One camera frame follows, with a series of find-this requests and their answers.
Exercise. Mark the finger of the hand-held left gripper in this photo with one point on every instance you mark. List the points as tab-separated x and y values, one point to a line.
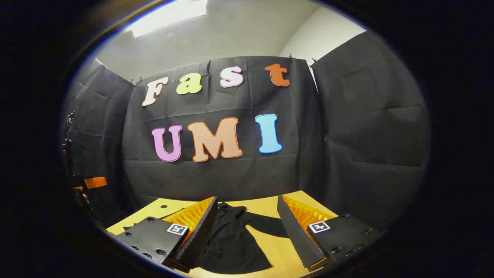
95	182

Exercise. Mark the black backdrop cloth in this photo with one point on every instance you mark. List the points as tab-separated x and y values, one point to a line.
231	173

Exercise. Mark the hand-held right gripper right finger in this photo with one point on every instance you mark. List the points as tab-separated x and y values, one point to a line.
297	235

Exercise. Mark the black collared shirt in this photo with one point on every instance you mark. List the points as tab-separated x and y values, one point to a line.
231	243

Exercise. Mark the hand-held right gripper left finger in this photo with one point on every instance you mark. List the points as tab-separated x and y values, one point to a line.
200	231

